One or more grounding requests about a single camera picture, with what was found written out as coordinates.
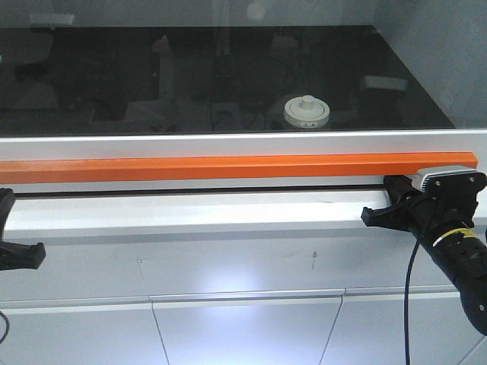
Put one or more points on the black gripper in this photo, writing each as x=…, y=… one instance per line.
x=430, y=220

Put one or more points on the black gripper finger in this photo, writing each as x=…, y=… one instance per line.
x=19, y=256
x=7, y=200

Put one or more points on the glass jar with white lid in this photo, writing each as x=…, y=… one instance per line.
x=306, y=112

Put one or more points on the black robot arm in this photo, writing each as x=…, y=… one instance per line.
x=463, y=261

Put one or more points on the white cabinet drawer front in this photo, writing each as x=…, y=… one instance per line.
x=353, y=325

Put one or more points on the orange sash handle bar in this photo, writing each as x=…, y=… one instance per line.
x=245, y=167

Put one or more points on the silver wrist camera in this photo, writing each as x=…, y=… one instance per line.
x=450, y=181

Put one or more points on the white fume hood sash frame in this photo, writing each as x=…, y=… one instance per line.
x=93, y=207

